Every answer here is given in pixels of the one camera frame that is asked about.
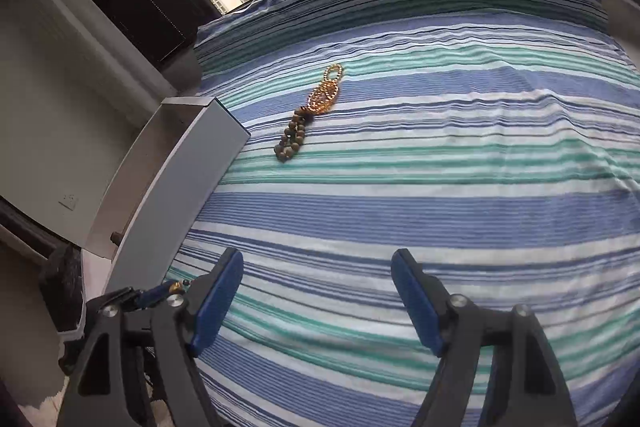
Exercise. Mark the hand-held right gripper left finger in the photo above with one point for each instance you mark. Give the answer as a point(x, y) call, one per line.
point(220, 302)

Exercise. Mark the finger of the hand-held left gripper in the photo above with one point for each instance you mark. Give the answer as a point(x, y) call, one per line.
point(155, 294)

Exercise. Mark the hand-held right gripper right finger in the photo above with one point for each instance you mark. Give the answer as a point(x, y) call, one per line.
point(415, 302)

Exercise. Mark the white cardboard box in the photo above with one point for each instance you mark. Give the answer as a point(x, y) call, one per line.
point(175, 187)

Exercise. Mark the dark fuzzy cloth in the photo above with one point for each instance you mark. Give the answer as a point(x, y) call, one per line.
point(62, 287)

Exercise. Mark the blue green striped bedsheet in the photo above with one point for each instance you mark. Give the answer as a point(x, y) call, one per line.
point(425, 182)

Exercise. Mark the white pleated curtain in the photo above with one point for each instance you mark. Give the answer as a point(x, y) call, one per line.
point(75, 32)

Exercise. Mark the white wall socket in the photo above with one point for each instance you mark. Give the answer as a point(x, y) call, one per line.
point(69, 201)

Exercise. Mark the dark brown wooden rail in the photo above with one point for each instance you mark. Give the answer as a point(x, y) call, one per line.
point(25, 227)

